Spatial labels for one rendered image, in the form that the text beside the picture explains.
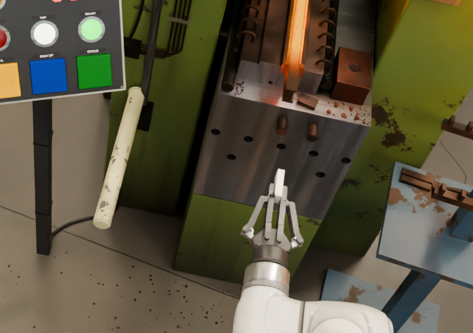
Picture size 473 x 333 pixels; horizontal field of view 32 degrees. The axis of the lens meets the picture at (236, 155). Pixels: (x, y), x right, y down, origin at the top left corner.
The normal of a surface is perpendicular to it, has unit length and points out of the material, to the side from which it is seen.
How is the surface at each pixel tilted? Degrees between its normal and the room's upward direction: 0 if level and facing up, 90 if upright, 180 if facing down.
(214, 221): 90
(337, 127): 90
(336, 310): 39
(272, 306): 9
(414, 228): 0
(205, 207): 90
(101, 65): 60
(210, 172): 90
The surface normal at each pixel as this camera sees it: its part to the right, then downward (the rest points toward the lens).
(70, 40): 0.34, 0.41
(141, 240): 0.18, -0.58
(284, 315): -0.03, -0.58
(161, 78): -0.13, 0.79
